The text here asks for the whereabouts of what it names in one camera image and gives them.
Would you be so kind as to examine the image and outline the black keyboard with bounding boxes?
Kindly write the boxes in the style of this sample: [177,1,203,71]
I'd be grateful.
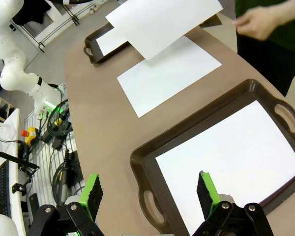
[0,159,11,218]

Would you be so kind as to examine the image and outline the white table with black legs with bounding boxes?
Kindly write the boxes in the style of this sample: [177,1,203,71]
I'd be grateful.
[9,0,81,54]

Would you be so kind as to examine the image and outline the person's right hand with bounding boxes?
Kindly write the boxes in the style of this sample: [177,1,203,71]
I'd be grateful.
[232,6,282,41]

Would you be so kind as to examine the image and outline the person's right forearm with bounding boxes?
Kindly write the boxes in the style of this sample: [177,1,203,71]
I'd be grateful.
[272,0,295,28]

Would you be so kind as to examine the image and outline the wooden rack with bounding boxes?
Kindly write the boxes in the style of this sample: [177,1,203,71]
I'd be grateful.
[0,90,15,123]

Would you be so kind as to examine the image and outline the black trousers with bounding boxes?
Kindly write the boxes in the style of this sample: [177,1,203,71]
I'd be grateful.
[236,34,295,97]

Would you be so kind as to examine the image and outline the white A4 paper sheet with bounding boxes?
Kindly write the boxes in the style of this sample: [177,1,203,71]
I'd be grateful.
[155,100,295,236]
[95,26,131,57]
[105,0,224,61]
[117,35,222,118]

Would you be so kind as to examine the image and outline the brown plastic serving tray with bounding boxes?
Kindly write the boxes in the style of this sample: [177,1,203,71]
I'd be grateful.
[83,14,223,65]
[129,78,295,236]

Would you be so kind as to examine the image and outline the grey handheld enabling switch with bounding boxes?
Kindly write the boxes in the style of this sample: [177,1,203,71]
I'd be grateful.
[59,169,68,206]

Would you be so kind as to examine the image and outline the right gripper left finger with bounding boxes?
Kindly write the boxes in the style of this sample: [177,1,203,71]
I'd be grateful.
[27,173,104,236]

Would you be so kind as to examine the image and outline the yellow emergency stop button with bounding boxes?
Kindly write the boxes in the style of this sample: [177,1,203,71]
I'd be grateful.
[20,126,39,146]

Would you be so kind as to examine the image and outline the white ribbed base plate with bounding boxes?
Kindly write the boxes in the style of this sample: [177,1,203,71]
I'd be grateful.
[23,108,86,222]

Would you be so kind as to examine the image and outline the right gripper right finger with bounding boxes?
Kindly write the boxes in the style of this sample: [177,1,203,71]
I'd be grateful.
[191,170,274,236]

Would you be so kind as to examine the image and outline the black coiled cable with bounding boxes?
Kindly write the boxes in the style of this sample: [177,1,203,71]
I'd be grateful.
[51,149,86,209]
[46,98,73,143]

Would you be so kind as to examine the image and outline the white desk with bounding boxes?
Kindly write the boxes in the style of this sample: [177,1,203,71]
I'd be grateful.
[0,108,28,236]

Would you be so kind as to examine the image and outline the black cloth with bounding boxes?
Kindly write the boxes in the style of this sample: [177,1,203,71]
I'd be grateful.
[11,0,52,25]

